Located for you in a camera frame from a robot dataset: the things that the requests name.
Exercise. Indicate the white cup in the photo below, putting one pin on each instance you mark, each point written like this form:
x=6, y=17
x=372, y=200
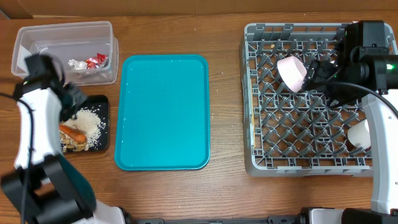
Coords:
x=359, y=135

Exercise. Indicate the black plastic bin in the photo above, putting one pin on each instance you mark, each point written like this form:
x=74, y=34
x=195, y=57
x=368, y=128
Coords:
x=101, y=100

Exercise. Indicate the wooden chopstick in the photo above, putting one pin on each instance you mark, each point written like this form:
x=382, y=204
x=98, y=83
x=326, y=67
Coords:
x=253, y=131

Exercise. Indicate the grey dishwasher rack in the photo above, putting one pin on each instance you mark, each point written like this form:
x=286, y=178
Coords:
x=297, y=134

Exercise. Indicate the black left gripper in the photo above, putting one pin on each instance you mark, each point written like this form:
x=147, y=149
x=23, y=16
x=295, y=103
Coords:
x=80, y=98

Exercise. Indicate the red snack wrapper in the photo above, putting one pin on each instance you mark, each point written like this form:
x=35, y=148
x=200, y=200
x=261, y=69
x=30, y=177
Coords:
x=99, y=61

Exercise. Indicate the clear plastic bin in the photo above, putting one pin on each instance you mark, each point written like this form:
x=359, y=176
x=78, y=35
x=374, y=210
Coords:
x=79, y=41

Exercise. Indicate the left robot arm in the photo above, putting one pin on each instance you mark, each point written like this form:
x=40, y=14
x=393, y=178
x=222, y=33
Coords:
x=45, y=187

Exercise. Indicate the orange carrot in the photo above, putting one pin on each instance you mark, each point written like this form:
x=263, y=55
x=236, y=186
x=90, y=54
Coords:
x=73, y=133

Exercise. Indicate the teal plastic tray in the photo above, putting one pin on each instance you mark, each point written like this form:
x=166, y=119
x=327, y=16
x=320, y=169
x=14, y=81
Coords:
x=164, y=113

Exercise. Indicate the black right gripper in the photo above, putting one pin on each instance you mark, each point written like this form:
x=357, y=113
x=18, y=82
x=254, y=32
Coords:
x=316, y=77

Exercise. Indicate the pink bowl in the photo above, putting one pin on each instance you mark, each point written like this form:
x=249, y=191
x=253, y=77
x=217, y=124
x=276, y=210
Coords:
x=292, y=73

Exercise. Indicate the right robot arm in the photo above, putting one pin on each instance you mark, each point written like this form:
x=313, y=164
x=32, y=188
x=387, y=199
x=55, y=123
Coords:
x=367, y=73

